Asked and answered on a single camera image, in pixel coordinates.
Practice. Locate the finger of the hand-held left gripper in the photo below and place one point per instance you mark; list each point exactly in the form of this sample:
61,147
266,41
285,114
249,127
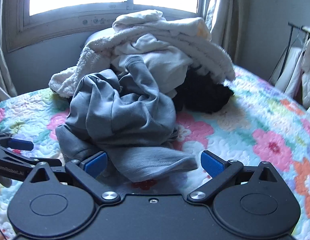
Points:
19,145
24,159

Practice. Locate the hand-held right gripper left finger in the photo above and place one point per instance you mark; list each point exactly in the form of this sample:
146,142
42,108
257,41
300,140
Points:
96,163

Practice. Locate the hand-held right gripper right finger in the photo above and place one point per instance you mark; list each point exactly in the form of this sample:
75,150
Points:
212,163

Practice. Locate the grey sweatshirt garment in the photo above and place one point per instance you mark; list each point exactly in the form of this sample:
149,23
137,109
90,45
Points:
124,115

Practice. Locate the black clothes rack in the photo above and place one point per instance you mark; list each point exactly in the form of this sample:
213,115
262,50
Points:
295,27

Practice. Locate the floral quilted bedspread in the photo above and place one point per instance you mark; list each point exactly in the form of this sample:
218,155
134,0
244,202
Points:
245,130

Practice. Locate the black garment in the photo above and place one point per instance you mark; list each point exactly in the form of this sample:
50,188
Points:
207,97

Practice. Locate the beige curtain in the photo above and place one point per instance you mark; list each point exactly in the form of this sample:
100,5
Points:
2,75
227,17

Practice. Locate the white fluffy towel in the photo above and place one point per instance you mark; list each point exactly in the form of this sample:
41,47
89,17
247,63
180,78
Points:
77,65

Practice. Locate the white sweatshirt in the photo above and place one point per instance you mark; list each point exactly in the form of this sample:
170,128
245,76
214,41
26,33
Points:
160,65

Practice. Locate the cream folded garment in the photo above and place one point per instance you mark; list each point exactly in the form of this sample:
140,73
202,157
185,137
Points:
160,21

